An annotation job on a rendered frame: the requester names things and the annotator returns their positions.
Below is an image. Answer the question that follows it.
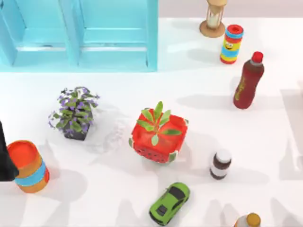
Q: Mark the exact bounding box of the red watermelon plant pot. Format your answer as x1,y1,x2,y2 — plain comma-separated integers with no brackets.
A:
128,101,189,166

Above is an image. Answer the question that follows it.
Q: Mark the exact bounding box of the purple flower plant black pot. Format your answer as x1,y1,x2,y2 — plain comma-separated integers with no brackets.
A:
48,87,101,141

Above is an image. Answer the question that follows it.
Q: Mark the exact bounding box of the small brown white bottle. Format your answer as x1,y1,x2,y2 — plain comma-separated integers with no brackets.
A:
209,148,232,180

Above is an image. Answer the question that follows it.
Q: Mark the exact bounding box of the green toy car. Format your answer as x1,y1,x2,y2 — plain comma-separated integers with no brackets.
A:
149,182,190,224

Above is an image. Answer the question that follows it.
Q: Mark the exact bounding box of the dark red bottle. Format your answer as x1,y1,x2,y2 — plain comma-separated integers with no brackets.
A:
232,52,265,110

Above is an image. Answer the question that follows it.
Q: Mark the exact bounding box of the red yellow blue striped can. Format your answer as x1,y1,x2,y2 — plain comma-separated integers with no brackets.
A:
220,24,244,65

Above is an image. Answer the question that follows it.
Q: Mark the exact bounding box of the wooden hourglass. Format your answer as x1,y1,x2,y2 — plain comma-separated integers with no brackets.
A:
199,0,228,38

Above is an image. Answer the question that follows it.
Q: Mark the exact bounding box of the light blue rack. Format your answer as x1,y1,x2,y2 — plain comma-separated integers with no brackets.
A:
0,0,159,73

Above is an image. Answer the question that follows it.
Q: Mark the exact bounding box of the orange cup blue band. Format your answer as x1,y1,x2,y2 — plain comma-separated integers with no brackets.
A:
7,140,50,194

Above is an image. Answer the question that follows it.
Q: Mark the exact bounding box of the white bottle orange cap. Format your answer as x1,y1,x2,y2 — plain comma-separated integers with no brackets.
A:
233,212,262,227

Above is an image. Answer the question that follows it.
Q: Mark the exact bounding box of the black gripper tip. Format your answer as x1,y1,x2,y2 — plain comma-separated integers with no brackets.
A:
0,121,19,182

